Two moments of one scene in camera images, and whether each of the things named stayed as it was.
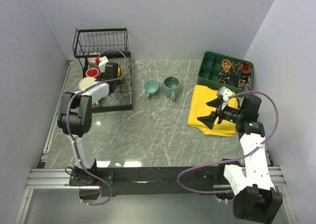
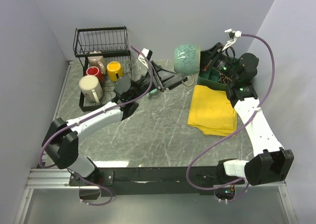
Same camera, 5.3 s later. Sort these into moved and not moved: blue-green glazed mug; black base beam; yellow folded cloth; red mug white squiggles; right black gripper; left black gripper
Moved: right black gripper; left black gripper; blue-green glazed mug
Not moved: yellow folded cloth; black base beam; red mug white squiggles
